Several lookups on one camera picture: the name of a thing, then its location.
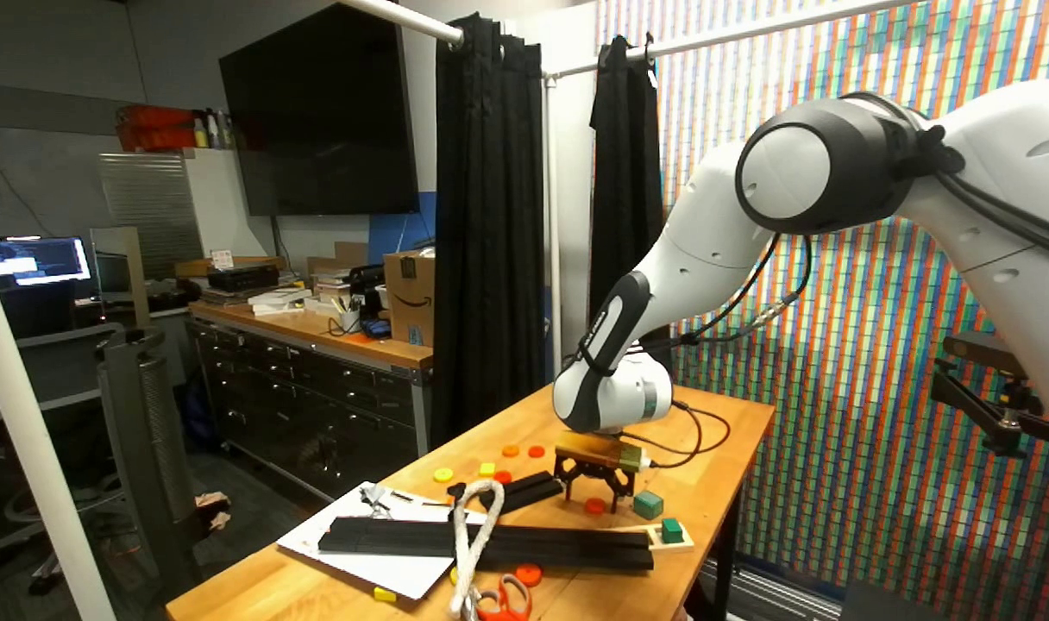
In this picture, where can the wooden workbench with drawers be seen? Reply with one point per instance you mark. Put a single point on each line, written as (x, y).
(312, 406)

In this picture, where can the black curtain left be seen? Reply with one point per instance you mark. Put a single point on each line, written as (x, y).
(489, 226)

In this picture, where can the red toolbox on shelf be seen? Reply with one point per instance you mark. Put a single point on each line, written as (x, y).
(158, 129)

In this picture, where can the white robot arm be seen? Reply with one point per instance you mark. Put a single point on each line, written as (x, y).
(973, 181)

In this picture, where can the long black bar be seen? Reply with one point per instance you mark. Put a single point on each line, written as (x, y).
(510, 542)

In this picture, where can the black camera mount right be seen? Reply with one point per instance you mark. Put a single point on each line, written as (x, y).
(1012, 419)

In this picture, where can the orange handled scissors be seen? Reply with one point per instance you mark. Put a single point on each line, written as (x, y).
(505, 602)

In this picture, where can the white paper sheet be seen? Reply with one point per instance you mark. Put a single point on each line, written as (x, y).
(405, 574)

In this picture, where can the white pole foreground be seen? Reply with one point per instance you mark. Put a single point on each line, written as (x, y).
(46, 486)

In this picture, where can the green cube on board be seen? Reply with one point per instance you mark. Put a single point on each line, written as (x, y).
(670, 529)

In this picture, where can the black curtain right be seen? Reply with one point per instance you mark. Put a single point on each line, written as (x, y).
(626, 203)

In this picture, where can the green cube loose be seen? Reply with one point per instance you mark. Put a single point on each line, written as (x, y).
(647, 504)

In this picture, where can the office chair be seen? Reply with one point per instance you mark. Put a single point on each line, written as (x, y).
(147, 441)

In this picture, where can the computer monitor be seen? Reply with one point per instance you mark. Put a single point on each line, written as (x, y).
(32, 264)

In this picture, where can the black curtain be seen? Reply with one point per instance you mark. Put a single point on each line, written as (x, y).
(626, 203)
(489, 226)

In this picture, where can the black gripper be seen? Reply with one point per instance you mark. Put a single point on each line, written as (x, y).
(598, 467)

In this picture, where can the yellow disc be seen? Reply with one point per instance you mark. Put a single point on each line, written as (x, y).
(442, 475)

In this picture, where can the white wooden shape board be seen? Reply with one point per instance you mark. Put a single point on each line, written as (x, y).
(657, 542)

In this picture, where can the small black block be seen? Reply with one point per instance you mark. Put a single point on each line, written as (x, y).
(518, 492)

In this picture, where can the wall mounted black monitor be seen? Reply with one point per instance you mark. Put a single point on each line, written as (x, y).
(321, 119)

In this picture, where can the cardboard box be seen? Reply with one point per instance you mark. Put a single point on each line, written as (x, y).
(412, 298)

